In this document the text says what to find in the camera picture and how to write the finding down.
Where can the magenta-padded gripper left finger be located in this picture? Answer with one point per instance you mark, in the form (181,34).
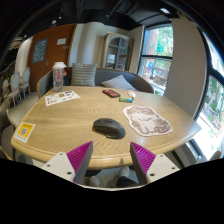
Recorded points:
(61,165)

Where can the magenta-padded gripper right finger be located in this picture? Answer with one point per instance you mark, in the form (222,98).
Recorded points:
(160,166)

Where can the black computer mouse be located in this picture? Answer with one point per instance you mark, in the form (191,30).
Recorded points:
(108,128)

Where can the cat-shaped mouse pad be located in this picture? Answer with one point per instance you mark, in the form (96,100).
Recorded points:
(146,121)

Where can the person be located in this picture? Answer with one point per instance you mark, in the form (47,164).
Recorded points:
(121,175)

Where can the yellow square sticker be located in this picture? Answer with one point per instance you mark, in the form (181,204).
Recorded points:
(24,132)

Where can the beige chair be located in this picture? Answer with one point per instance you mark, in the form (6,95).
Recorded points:
(215,155)

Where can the white printed paper sheet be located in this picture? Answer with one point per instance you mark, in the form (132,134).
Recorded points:
(61,97)

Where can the small green and blue pack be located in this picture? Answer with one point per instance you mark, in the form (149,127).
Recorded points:
(126,99)

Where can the small white squeeze bottle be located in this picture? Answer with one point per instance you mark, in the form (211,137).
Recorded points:
(132,94)

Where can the black-framed window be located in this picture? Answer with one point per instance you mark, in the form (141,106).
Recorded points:
(156,60)
(213,100)

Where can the black stool with orange top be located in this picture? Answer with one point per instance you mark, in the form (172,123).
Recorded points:
(67,78)

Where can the black and red flat box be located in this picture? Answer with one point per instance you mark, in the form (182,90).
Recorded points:
(111,93)

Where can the clear bottle with white lid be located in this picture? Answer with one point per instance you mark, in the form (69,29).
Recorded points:
(58,76)

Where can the large striped grey cushion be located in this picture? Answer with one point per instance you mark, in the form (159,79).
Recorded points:
(83,74)

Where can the flat striped grey cushion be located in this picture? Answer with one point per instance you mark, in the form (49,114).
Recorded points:
(118,83)

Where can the group of white chairs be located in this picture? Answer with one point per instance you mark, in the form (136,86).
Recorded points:
(16,83)

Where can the grey curved sofa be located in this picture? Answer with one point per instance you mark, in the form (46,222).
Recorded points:
(103,75)

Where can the orange wooden door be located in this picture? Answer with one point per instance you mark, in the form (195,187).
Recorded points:
(53,53)

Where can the blue poster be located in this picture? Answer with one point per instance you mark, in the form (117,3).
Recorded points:
(39,50)

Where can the glass-door wooden cabinet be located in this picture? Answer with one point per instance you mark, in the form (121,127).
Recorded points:
(116,51)

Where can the small white door sign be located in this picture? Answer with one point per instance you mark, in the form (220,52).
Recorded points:
(61,41)

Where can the white ceiling light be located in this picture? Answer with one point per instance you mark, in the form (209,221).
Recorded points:
(165,10)

